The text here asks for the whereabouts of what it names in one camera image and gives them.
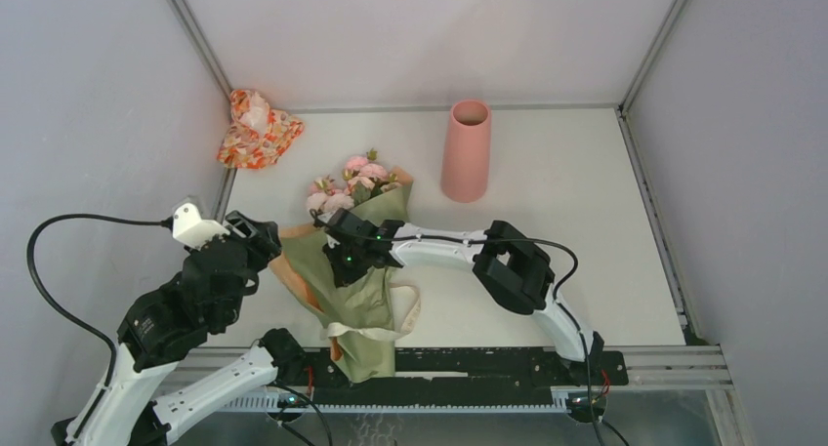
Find green pink flower bouquet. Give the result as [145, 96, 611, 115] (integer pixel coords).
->
[269, 149, 420, 382]

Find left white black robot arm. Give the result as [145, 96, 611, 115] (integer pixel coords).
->
[51, 211, 306, 445]

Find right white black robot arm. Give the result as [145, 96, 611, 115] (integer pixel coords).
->
[313, 209, 604, 385]

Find pink cylindrical vase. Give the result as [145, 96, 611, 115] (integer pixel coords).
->
[440, 100, 491, 203]

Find orange floral crumpled cloth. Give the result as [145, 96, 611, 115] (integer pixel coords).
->
[217, 89, 306, 170]

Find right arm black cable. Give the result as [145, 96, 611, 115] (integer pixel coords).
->
[310, 210, 612, 446]

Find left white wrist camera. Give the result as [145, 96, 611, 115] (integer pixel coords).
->
[172, 196, 229, 249]

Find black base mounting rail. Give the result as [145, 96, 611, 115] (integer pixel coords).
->
[272, 347, 630, 409]

